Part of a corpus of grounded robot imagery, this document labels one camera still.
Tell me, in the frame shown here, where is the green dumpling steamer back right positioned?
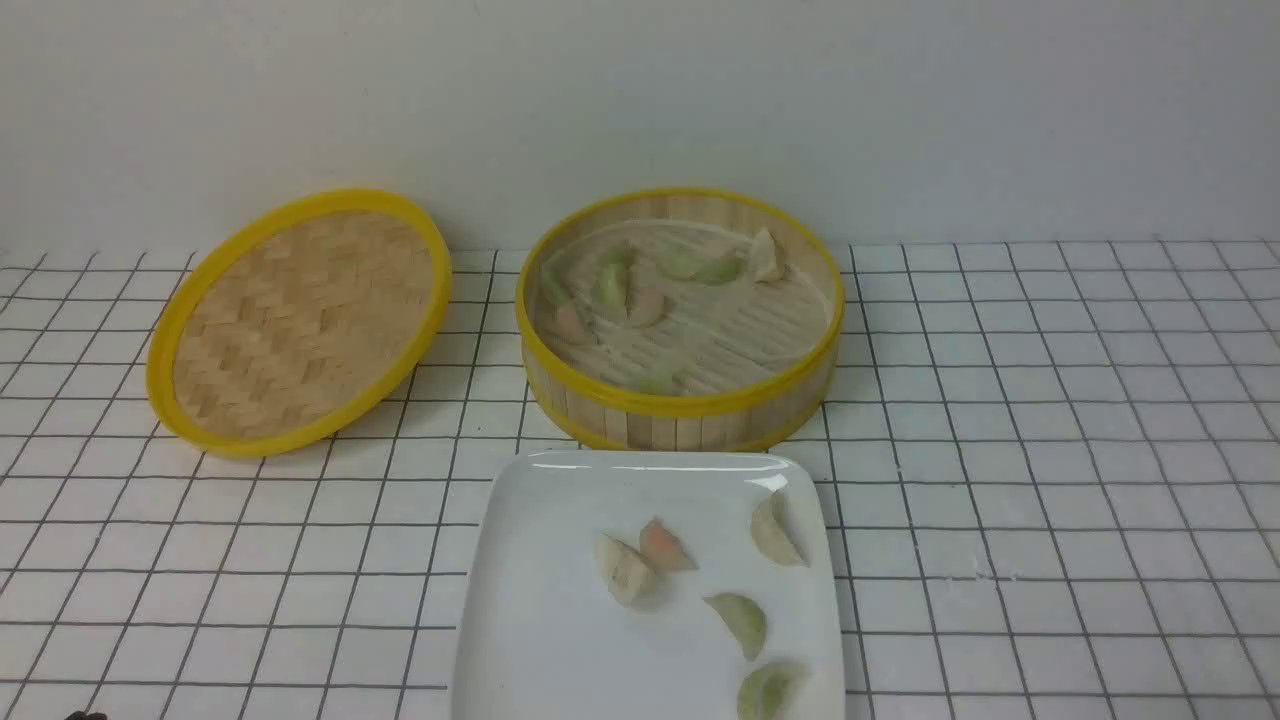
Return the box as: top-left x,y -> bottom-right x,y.
692,251 -> 746,286

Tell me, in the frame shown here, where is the white dumpling on plate left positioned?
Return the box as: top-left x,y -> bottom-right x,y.
594,534 -> 659,609

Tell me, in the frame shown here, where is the green dumpling on plate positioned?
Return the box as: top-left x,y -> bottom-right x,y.
736,660 -> 806,720
703,593 -> 769,662

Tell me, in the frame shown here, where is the yellow rimmed bamboo steamer lid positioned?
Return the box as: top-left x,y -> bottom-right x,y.
146,190 -> 452,457

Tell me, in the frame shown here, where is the white dumpling on plate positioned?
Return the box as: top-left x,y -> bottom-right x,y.
594,534 -> 659,609
749,491 -> 808,568

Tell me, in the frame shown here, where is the pink dumpling on plate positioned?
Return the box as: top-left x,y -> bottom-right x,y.
639,518 -> 698,573

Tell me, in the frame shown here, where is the white square plate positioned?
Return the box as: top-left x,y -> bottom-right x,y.
451,450 -> 845,719

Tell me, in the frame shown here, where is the yellow rimmed bamboo steamer basket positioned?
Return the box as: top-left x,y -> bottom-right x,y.
515,187 -> 846,451

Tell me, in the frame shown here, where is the green dumpling on plate bottom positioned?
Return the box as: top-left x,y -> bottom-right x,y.
736,660 -> 806,720

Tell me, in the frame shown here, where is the green dumpling steamer centre left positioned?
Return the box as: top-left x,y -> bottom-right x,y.
591,261 -> 630,322

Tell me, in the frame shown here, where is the white dumpling in steamer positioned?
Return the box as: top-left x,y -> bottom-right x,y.
748,227 -> 786,283

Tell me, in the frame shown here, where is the white dumpling on plate right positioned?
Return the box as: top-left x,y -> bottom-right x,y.
749,491 -> 808,568

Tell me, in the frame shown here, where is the green dumpling on plate middle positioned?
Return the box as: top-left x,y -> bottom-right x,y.
703,593 -> 769,662

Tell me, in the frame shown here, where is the green dumpling steamer front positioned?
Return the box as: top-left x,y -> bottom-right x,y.
632,369 -> 680,397

